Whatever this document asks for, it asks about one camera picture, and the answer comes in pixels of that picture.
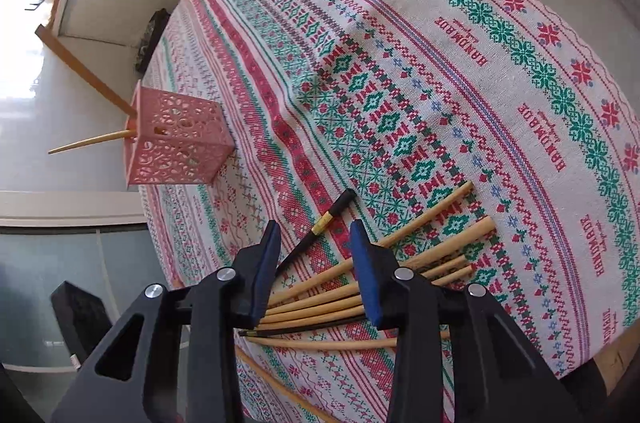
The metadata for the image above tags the patterned knit-print tablecloth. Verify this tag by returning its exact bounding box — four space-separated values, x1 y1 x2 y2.
135 0 640 423

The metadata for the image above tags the pile of wooden chopsticks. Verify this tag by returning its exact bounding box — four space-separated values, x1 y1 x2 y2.
248 181 497 351

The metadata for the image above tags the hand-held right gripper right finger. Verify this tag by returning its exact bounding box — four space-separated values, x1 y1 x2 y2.
349 219 583 423

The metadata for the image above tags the dark trash basket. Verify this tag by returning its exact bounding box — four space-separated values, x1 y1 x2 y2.
131 8 173 74

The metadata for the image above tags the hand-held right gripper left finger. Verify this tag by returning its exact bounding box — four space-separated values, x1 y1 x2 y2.
50 219 283 423

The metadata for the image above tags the brown wooden strip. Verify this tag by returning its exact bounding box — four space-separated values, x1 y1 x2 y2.
34 24 137 116

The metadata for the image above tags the pink perforated utensil holder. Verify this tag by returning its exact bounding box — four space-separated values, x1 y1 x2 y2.
123 80 235 188

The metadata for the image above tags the frosted glass door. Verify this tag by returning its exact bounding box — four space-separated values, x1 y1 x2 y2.
0 228 156 374

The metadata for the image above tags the black chopstick with gold band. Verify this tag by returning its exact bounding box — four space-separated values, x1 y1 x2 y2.
238 315 368 338
276 189 358 274

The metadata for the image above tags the light wooden chopstick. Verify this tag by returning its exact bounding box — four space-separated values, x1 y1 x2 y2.
235 347 343 423
48 129 137 155

